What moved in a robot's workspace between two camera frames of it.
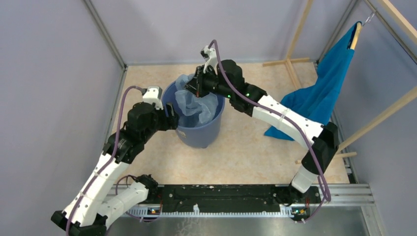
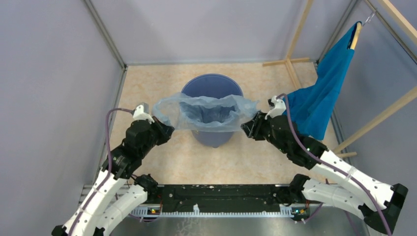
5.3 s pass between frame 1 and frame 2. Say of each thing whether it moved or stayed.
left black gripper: moved
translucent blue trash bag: moved
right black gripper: moved
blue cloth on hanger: stayed
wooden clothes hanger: stayed
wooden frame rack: stayed
